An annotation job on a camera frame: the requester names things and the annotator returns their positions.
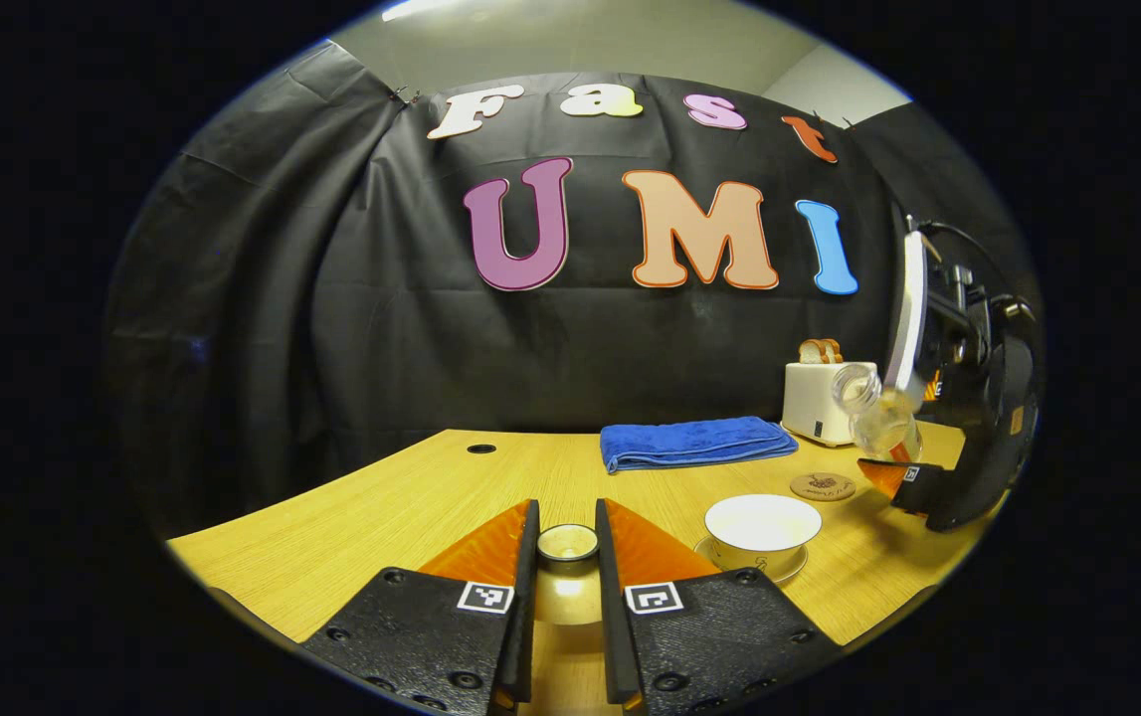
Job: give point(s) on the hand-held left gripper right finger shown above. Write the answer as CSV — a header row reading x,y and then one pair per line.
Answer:
x,y
612,617

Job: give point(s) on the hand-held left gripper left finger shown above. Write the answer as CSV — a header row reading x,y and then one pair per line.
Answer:
x,y
525,617

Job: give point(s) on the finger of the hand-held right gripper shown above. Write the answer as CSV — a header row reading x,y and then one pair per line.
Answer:
x,y
906,318
903,482

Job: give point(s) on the cream teacup lid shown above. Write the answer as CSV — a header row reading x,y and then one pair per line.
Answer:
x,y
568,597

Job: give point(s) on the clear glass water bottle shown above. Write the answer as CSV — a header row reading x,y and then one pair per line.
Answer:
x,y
878,423

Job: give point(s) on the round brown coaster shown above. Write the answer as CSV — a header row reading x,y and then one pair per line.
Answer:
x,y
822,487

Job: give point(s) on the cream teacup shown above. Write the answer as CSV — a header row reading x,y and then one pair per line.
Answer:
x,y
762,527

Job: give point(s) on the toast bread slice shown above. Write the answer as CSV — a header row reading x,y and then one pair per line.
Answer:
x,y
811,352
833,350

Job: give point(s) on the white toaster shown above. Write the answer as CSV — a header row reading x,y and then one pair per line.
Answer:
x,y
809,403

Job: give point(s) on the blue folded towel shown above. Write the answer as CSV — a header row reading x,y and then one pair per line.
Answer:
x,y
689,443

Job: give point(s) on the black backdrop cloth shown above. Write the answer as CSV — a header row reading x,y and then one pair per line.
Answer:
x,y
381,348

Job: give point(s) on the ceiling light panel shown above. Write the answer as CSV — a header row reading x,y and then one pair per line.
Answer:
x,y
411,10

